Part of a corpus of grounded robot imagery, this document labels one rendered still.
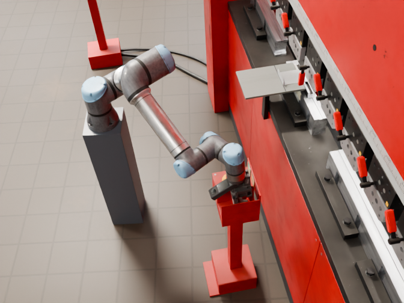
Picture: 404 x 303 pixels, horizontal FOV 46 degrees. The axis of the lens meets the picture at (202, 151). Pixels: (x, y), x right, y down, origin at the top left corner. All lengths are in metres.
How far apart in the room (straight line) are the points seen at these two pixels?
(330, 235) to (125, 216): 1.38
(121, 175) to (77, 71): 1.60
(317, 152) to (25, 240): 1.78
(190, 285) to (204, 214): 0.45
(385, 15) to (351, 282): 0.86
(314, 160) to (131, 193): 1.07
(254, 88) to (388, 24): 0.86
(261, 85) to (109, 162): 0.86
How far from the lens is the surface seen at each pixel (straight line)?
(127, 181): 2.54
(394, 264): 1.68
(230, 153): 1.71
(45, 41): 4.35
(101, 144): 2.33
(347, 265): 1.75
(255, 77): 2.13
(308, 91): 2.09
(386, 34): 1.37
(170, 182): 3.01
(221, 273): 2.53
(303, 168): 1.96
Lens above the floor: 2.38
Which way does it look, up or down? 49 degrees down
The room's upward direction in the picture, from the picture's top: 4 degrees counter-clockwise
